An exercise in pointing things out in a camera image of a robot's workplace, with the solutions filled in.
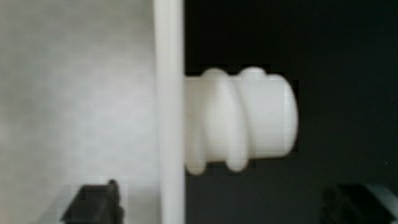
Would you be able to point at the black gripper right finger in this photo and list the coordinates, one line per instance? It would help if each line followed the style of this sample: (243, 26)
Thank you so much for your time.
(360, 204)

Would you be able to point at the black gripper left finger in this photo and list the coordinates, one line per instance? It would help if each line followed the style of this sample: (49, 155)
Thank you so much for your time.
(95, 207)

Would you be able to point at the white cabinet body box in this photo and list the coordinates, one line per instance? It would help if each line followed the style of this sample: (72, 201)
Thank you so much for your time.
(110, 118)

